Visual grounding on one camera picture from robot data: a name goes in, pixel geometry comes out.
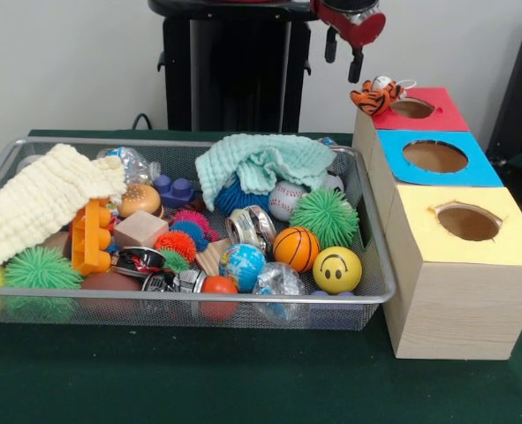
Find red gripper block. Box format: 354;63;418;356
311;0;388;85

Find orange striped tiger plush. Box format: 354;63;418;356
350;75;419;117

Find mint green waffle cloth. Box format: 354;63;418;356
194;133;337;212

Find green spiky rubber ball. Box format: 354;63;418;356
4;246;84;291
289;188;359;249

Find cream waffle cloth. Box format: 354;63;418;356
0;143;128;282

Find clear mesh bin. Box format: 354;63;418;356
0;136;397;330

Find wooden box with three holes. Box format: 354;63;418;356
352;83;522;361

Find white baseball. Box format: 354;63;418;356
268;180;309;221

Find small orange basketball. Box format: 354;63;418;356
272;226;322;273

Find yellow plastic ball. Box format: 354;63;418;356
312;246;363;295

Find blue globe ball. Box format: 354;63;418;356
218;242;267;292

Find toy hamburger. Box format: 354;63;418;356
117;183;163;219

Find orange toy building block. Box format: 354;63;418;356
70;198;113;276

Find dark green table cloth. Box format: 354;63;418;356
0;128;522;424

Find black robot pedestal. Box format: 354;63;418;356
148;0;335;133

